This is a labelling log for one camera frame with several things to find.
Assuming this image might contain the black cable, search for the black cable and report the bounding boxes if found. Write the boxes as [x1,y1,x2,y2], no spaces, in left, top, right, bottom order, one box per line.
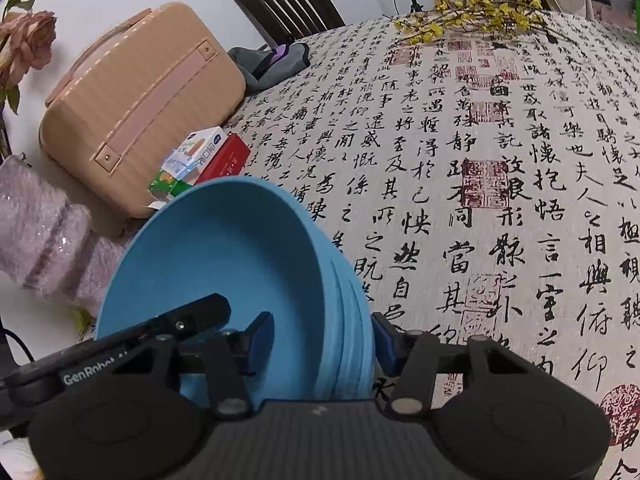
[0,327,36,366]

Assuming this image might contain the small green box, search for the small green box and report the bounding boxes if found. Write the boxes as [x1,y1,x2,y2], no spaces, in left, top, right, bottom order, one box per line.
[147,170,194,201]

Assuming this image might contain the red box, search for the red box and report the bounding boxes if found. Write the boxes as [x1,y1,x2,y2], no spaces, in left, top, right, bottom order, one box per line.
[192,132,252,186]

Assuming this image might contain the peach hard-shell case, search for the peach hard-shell case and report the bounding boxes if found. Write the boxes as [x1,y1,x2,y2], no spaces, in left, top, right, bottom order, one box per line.
[38,2,247,219]

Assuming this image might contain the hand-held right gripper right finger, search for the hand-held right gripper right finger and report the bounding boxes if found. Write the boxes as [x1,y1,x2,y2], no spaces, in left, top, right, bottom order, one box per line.
[370,312,531,417]

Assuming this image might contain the white blue medicine box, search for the white blue medicine box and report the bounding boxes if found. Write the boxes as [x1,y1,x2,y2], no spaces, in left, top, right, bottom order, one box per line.
[162,127,229,186]

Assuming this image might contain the grey cloth pouch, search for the grey cloth pouch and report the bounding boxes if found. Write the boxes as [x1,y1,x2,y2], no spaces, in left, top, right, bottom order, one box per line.
[228,42,310,94]

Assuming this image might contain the yellow flower branch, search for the yellow flower branch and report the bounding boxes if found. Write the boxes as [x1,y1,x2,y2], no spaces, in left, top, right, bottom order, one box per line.
[392,0,571,46]

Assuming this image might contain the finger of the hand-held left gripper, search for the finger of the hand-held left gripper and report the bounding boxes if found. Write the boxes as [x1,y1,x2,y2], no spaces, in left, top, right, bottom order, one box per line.
[107,293,232,346]

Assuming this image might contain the pink textured vase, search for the pink textured vase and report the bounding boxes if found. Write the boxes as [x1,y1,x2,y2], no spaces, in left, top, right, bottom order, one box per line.
[0,155,131,319]

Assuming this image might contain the green paper bag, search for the green paper bag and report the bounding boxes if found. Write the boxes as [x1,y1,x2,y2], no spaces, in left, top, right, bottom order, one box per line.
[620,0,640,36]

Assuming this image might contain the dried pink flowers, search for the dried pink flowers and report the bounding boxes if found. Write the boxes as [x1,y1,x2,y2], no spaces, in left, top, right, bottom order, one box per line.
[0,0,59,116]

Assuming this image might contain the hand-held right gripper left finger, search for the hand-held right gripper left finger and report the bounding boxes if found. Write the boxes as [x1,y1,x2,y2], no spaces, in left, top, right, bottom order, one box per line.
[113,312,275,419]

